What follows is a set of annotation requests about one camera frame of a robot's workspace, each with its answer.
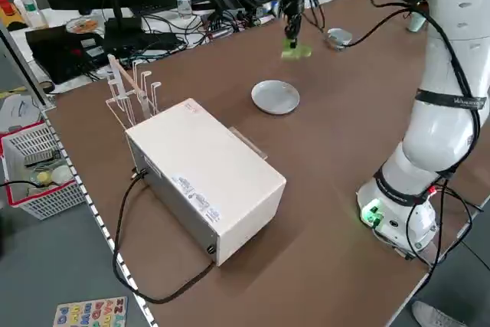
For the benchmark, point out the white plastic basket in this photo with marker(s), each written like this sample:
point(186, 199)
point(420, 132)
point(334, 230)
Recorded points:
point(57, 200)

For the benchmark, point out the yellow ball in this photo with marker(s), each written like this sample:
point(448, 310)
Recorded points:
point(43, 178)

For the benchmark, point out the aluminium table edge rail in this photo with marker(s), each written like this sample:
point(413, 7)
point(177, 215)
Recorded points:
point(104, 227)

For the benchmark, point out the small white bowl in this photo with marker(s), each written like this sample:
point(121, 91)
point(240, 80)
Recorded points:
point(62, 174)

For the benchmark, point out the smaller grey dish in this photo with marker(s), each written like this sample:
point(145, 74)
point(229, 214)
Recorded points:
point(340, 36)

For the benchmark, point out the alphabet puzzle board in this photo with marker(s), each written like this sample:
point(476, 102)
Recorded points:
point(88, 313)

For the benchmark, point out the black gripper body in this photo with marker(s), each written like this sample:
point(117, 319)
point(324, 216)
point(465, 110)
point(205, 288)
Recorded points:
point(294, 6)

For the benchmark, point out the clear jar with pale lid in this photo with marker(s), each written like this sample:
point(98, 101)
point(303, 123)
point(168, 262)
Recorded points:
point(184, 5)

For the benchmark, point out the larger grey dish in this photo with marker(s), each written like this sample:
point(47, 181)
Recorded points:
point(275, 95)

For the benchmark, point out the aluminium frame post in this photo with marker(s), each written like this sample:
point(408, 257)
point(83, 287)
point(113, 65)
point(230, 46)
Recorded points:
point(23, 66)

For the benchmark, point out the black equipment box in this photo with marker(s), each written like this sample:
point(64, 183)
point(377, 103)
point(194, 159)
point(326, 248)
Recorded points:
point(53, 51)

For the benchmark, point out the yellow and red toy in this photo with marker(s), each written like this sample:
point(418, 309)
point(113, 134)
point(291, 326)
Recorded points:
point(7, 13)

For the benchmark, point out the green cup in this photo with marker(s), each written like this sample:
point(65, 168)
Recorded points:
point(415, 22)

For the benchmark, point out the white paper sheet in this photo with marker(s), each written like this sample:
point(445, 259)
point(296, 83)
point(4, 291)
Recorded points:
point(19, 110)

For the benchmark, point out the green lettuce leaf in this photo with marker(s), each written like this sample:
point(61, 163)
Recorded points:
point(302, 52)

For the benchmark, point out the white plastic bottle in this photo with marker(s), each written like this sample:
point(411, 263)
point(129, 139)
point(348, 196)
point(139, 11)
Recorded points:
point(32, 17)

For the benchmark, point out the white toaster oven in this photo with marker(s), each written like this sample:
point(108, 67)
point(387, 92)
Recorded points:
point(206, 158)

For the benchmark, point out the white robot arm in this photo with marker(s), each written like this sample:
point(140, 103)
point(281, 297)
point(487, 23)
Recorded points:
point(440, 131)

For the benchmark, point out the person's white shoe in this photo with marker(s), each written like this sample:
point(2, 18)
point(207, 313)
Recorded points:
point(432, 317)

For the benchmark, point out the plate of snacks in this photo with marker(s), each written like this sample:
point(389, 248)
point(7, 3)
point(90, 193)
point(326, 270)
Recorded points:
point(82, 25)

